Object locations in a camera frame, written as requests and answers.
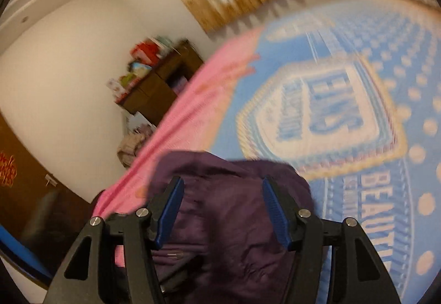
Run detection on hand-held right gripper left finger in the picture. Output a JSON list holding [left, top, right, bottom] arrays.
[[43, 176, 185, 304]]

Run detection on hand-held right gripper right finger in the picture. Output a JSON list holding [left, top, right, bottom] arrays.
[[262, 177, 402, 304]]

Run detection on purple padded jacket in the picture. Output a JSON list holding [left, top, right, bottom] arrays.
[[148, 150, 323, 304]]

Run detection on beige cloth bundle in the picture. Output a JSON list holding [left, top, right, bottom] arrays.
[[116, 133, 153, 166]]

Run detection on white paper bags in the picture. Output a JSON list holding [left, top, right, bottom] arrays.
[[125, 111, 154, 134]]

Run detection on pink fleece blanket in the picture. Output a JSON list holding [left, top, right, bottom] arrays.
[[92, 26, 267, 268]]

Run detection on brown wooden desk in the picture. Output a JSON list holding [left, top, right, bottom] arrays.
[[115, 39, 205, 126]]

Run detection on white printed card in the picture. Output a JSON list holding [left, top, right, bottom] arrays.
[[106, 78, 127, 100]]

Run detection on blue polka-dot printed blanket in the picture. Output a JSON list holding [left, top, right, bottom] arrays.
[[207, 0, 441, 304]]

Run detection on blue and white package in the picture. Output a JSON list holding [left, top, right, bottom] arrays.
[[128, 62, 153, 78]]

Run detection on blue curved object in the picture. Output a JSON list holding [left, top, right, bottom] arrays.
[[0, 224, 53, 281]]

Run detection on red gift box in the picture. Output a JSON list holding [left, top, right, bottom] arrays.
[[130, 41, 161, 64]]

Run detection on red door decoration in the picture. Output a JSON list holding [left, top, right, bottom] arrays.
[[0, 152, 18, 187]]

